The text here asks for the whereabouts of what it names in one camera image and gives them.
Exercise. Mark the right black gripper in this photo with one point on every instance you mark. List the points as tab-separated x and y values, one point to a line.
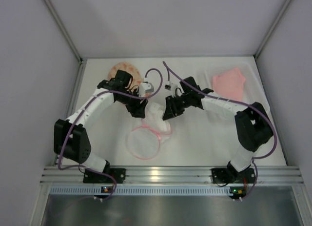
175	105

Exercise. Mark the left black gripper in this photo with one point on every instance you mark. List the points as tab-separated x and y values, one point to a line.
136	106

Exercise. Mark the white mesh laundry bag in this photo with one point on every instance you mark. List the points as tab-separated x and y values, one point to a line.
145	140

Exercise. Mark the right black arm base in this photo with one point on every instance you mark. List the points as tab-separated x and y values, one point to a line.
229	175

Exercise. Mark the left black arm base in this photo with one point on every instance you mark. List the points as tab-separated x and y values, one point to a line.
118	174

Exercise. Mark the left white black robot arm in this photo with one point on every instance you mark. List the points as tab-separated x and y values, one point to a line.
71	140

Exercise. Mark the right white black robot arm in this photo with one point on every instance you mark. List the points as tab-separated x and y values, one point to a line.
253	127

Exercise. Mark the floral orange bra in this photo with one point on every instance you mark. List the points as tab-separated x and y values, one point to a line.
132	70

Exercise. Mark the pink cloth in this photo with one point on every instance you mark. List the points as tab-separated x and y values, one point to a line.
229	84

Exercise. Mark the clear plastic bin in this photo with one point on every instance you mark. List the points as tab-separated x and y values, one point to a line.
253	91

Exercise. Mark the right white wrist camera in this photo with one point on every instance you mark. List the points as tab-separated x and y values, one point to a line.
171	86

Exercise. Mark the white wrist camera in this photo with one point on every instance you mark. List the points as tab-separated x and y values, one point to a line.
145	88
171	86

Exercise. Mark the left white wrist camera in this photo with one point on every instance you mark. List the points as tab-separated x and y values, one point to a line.
145	88

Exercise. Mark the aluminium front rail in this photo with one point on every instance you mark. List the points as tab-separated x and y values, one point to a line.
176	175

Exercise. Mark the slotted grey cable duct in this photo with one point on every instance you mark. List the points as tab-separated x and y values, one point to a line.
148	190

